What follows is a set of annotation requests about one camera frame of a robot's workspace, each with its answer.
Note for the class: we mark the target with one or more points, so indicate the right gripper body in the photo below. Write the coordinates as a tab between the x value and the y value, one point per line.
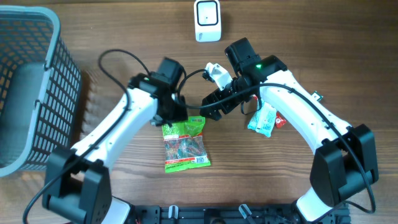
217	94

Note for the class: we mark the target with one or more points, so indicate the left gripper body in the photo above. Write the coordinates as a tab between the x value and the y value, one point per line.
177	112

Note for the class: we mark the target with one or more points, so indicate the mint green pack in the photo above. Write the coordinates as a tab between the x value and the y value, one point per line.
263	120

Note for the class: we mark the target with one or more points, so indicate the green snack bag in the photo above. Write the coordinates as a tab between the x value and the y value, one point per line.
184	147

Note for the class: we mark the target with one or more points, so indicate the red Nescafe stick sachet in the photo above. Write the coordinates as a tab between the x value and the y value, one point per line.
279	121

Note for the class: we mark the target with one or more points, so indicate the green white carton box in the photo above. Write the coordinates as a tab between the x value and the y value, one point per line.
317	96

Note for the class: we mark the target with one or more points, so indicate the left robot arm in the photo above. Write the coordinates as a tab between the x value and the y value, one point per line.
79	177

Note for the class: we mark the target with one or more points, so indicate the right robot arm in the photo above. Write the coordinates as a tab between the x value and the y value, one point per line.
344	157

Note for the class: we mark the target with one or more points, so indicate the white barcode scanner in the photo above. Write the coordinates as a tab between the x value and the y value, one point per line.
207	18

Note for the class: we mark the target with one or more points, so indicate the dark grey plastic basket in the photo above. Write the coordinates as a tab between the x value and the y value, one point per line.
40	88

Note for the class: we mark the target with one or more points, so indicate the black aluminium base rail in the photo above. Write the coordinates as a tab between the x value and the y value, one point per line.
279	213

